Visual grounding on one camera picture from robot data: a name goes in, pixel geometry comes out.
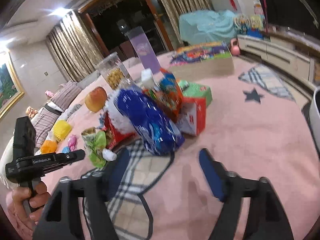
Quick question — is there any green drink pouch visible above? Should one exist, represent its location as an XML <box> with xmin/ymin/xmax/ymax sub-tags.
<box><xmin>81</xmin><ymin>127</ymin><xmax>117</xmax><ymax>168</ymax></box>

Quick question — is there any red snack bag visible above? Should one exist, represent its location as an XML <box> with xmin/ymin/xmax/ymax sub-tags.
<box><xmin>103</xmin><ymin>112</ymin><xmax>136</xmax><ymax>150</ymax></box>

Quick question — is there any blue snack wrapper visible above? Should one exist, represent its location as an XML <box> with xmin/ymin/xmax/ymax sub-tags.
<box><xmin>115</xmin><ymin>88</ymin><xmax>185</xmax><ymax>156</ymax></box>

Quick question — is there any red milk carton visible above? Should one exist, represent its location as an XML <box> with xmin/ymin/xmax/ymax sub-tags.
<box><xmin>176</xmin><ymin>97</ymin><xmax>206</xmax><ymax>136</ymax></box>

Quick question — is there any green small carton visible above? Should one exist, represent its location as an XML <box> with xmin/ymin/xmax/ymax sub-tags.
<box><xmin>178</xmin><ymin>80</ymin><xmax>213</xmax><ymax>107</ymax></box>

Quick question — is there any white foam fruit net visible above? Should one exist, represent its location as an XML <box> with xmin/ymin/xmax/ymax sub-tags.
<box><xmin>105</xmin><ymin>88</ymin><xmax>136</xmax><ymax>135</ymax></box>

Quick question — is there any white round trash bin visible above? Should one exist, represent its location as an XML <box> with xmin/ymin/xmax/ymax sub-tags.
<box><xmin>302</xmin><ymin>86</ymin><xmax>320</xmax><ymax>155</ymax></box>

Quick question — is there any person's left hand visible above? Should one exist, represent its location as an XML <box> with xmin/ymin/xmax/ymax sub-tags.
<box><xmin>12</xmin><ymin>181</ymin><xmax>50</xmax><ymax>228</ymax></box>

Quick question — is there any orange foam flower net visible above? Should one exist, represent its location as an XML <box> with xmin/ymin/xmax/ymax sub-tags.
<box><xmin>40</xmin><ymin>140</ymin><xmax>57</xmax><ymax>154</ymax></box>

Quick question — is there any blue toy rattle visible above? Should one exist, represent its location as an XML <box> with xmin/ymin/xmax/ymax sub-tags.
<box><xmin>62</xmin><ymin>146</ymin><xmax>71</xmax><ymax>154</ymax></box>

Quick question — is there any pink toy mirror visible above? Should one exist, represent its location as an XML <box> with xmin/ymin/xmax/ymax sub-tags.
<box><xmin>68</xmin><ymin>135</ymin><xmax>77</xmax><ymax>152</ymax></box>

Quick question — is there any yellow foam fruit net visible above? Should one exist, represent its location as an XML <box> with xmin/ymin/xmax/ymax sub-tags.
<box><xmin>53</xmin><ymin>120</ymin><xmax>72</xmax><ymax>141</ymax></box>

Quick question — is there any red yellow apple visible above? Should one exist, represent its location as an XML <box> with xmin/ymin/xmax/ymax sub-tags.
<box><xmin>85</xmin><ymin>87</ymin><xmax>107</xmax><ymax>113</ymax></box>

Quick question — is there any pink blanket with plaid hearts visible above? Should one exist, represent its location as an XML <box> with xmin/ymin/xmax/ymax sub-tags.
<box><xmin>32</xmin><ymin>49</ymin><xmax>320</xmax><ymax>240</ymax></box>

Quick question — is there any left beige curtain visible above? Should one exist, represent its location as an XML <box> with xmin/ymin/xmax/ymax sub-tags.
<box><xmin>46</xmin><ymin>11</ymin><xmax>103</xmax><ymax>82</ymax></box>

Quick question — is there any clear jar of snacks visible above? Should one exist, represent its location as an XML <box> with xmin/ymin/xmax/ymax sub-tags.
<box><xmin>95</xmin><ymin>52</ymin><xmax>131</xmax><ymax>90</ymax></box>

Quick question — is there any small white box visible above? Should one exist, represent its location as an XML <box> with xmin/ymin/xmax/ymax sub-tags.
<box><xmin>141</xmin><ymin>68</ymin><xmax>155</xmax><ymax>89</ymax></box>

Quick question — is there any colourful picture book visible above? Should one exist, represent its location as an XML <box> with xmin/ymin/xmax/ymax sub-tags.
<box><xmin>168</xmin><ymin>42</ymin><xmax>234</xmax><ymax>81</ymax></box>

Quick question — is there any white tv cabinet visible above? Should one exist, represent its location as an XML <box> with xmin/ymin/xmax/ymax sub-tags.
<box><xmin>238</xmin><ymin>31</ymin><xmax>319</xmax><ymax>86</ymax></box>

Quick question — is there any purple thermos bottle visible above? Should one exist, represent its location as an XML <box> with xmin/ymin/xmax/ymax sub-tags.
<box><xmin>126</xmin><ymin>27</ymin><xmax>161</xmax><ymax>74</ymax></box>

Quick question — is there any pink kettlebell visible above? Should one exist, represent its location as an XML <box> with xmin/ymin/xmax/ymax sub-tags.
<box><xmin>230</xmin><ymin>38</ymin><xmax>241</xmax><ymax>56</ymax></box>

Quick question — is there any toy ferris wheel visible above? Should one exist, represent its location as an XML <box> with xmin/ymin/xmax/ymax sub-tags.
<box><xmin>233</xmin><ymin>14</ymin><xmax>265</xmax><ymax>33</ymax></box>

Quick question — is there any teal cloth covered chair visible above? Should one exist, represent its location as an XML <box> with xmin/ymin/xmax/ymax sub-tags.
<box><xmin>179</xmin><ymin>10</ymin><xmax>237</xmax><ymax>45</ymax></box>

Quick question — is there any black flat television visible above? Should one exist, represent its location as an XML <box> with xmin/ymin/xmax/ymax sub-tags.
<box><xmin>260</xmin><ymin>0</ymin><xmax>319</xmax><ymax>32</ymax></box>

